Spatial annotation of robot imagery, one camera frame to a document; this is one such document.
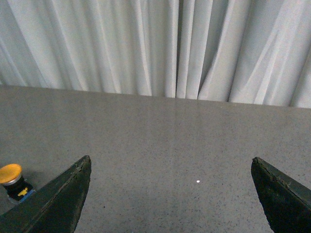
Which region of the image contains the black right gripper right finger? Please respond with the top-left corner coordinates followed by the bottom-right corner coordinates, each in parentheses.
top-left (251, 157), bottom-right (311, 233)

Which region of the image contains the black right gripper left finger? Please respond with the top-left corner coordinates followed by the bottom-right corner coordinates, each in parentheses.
top-left (0, 155), bottom-right (91, 233)

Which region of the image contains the yellow push button switch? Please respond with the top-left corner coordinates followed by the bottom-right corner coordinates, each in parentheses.
top-left (0, 164), bottom-right (35, 204)

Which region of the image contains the white pleated curtain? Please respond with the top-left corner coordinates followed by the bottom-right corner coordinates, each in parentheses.
top-left (0, 0), bottom-right (311, 108)

